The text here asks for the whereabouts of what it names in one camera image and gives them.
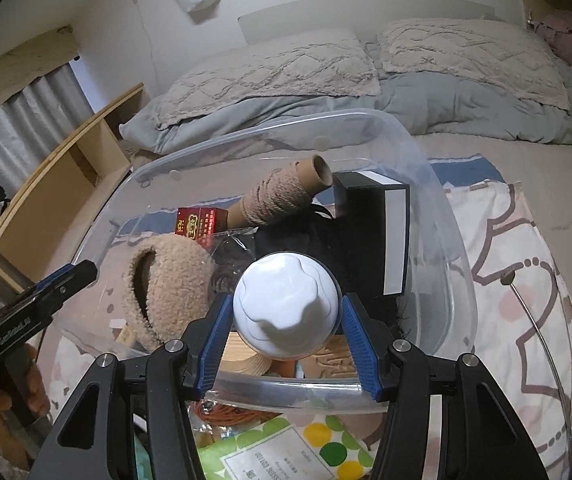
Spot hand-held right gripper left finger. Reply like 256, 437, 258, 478
40, 291, 235, 480

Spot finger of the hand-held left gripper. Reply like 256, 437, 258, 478
28, 260, 99, 307

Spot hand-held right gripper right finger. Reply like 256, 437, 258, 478
340, 293, 537, 480

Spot white round plastic cap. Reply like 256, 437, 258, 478
232, 252, 344, 361

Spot black box with white stripe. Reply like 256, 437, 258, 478
332, 170, 411, 298

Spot green dotted cotton pad packet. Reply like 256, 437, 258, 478
198, 412, 381, 480

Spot clear plastic storage box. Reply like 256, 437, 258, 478
61, 107, 479, 413

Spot person's left hand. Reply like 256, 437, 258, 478
0, 347, 51, 468

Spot carved wooden block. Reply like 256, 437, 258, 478
298, 335, 367, 378

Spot small red box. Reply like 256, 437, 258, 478
175, 206, 229, 241

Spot wooden bedside shelf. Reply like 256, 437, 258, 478
0, 82, 147, 296

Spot thin metal rod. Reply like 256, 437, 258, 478
498, 270, 572, 461

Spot brown twine spool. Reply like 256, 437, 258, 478
228, 154, 334, 228

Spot grey curtain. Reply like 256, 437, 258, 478
0, 62, 97, 196

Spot beige curtain pelmet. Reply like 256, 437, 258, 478
0, 25, 79, 126

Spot grey duvet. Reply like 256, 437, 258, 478
118, 42, 572, 156

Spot beige textured pillow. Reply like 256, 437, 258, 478
153, 29, 381, 131
376, 17, 572, 111

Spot white headboard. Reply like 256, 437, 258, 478
237, 0, 496, 46

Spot round wooden ring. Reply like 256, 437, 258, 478
221, 332, 271, 376

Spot orange cord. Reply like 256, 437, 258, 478
188, 400, 277, 426

